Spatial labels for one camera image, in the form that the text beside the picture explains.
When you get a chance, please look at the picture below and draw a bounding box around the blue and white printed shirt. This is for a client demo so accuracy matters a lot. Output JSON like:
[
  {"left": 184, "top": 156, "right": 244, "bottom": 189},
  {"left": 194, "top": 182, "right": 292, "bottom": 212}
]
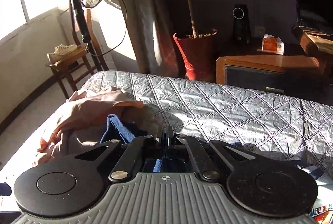
[{"left": 99, "top": 114, "right": 332, "bottom": 223}]

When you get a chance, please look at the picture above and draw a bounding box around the pink garment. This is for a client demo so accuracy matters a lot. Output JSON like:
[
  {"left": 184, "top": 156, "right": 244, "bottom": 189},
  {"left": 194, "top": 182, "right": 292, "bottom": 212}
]
[{"left": 32, "top": 87, "right": 163, "bottom": 167}]

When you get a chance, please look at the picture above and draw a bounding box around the red plant pot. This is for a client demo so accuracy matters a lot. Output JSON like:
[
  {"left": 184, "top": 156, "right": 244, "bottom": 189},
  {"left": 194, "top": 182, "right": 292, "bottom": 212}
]
[{"left": 173, "top": 28, "right": 217, "bottom": 82}]

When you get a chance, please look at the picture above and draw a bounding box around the wooden chair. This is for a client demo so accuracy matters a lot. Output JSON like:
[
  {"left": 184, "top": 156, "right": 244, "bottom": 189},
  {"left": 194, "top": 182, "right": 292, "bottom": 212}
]
[{"left": 45, "top": 0, "right": 109, "bottom": 98}]

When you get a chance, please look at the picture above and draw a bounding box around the grey quilted bed cover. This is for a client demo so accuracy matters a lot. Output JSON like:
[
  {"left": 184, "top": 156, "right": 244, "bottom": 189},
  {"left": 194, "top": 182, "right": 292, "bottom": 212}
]
[{"left": 83, "top": 71, "right": 332, "bottom": 176}]

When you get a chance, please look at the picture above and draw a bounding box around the white sneaker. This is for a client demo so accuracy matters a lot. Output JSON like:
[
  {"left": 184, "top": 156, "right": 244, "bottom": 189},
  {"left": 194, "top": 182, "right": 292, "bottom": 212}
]
[{"left": 47, "top": 44, "right": 77, "bottom": 63}]

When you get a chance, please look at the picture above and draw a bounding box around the orange tissue pack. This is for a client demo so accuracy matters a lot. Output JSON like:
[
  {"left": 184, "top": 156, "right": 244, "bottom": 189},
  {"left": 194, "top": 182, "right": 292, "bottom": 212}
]
[{"left": 261, "top": 34, "right": 285, "bottom": 55}]

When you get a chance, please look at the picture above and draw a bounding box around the wooden side cabinet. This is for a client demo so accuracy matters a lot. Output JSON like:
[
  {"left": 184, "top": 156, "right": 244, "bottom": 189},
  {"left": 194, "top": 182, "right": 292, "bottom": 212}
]
[{"left": 216, "top": 55, "right": 332, "bottom": 105}]

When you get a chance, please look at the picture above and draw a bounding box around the grey curtain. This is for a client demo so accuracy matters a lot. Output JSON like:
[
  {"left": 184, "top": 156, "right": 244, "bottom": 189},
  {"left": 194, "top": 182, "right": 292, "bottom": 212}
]
[{"left": 120, "top": 0, "right": 179, "bottom": 77}]

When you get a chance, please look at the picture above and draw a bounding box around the black fan power cable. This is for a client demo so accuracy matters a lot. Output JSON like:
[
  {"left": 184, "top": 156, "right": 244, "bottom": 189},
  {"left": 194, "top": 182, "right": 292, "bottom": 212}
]
[{"left": 87, "top": 0, "right": 129, "bottom": 58}]

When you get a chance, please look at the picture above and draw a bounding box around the black speaker with ring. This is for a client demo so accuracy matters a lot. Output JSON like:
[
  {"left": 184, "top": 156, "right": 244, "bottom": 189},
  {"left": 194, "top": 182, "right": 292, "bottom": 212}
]
[{"left": 231, "top": 4, "right": 251, "bottom": 44}]

